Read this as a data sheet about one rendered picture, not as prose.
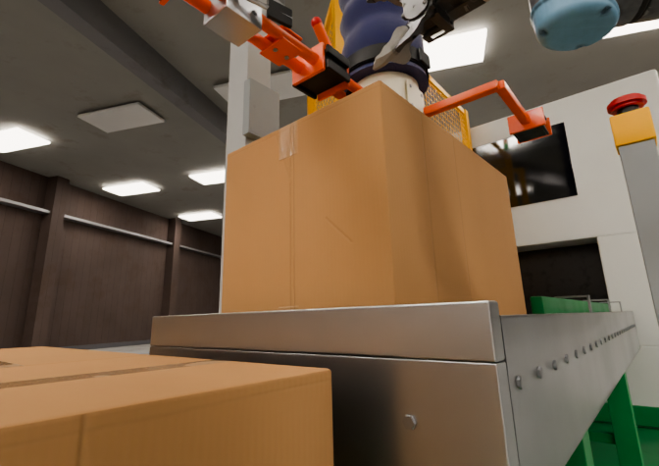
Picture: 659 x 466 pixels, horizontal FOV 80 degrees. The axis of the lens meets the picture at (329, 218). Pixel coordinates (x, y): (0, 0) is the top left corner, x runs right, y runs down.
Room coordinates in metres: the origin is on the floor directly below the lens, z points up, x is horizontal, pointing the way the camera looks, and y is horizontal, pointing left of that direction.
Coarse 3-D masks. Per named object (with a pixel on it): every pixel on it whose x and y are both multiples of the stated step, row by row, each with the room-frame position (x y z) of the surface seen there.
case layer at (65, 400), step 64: (0, 384) 0.39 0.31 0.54; (64, 384) 0.38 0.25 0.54; (128, 384) 0.37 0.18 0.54; (192, 384) 0.36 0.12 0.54; (256, 384) 0.37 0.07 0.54; (320, 384) 0.43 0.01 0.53; (0, 448) 0.23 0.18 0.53; (64, 448) 0.26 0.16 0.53; (128, 448) 0.28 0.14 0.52; (192, 448) 0.32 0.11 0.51; (256, 448) 0.37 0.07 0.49; (320, 448) 0.43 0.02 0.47
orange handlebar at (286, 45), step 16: (192, 0) 0.49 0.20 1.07; (208, 0) 0.50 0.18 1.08; (272, 32) 0.56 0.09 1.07; (288, 32) 0.59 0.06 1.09; (272, 48) 0.59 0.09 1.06; (288, 48) 0.60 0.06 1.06; (304, 48) 0.61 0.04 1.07; (288, 64) 0.65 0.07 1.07; (352, 80) 0.72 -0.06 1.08; (496, 80) 0.75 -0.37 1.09; (336, 96) 0.76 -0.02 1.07; (464, 96) 0.79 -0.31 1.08; (480, 96) 0.78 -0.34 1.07; (512, 96) 0.79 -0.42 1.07; (432, 112) 0.84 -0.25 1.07; (512, 112) 0.86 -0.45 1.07
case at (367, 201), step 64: (320, 128) 0.61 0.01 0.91; (384, 128) 0.53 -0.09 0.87; (256, 192) 0.72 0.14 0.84; (320, 192) 0.61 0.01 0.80; (384, 192) 0.53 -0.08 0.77; (448, 192) 0.69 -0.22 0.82; (256, 256) 0.72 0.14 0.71; (320, 256) 0.61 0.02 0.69; (384, 256) 0.53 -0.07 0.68; (448, 256) 0.66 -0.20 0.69; (512, 256) 0.94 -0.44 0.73
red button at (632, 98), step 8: (624, 96) 0.74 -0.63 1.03; (632, 96) 0.73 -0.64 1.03; (640, 96) 0.73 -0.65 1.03; (616, 104) 0.75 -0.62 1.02; (624, 104) 0.74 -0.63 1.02; (632, 104) 0.74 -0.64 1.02; (640, 104) 0.74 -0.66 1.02; (608, 112) 0.78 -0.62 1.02; (616, 112) 0.77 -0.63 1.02; (624, 112) 0.75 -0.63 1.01
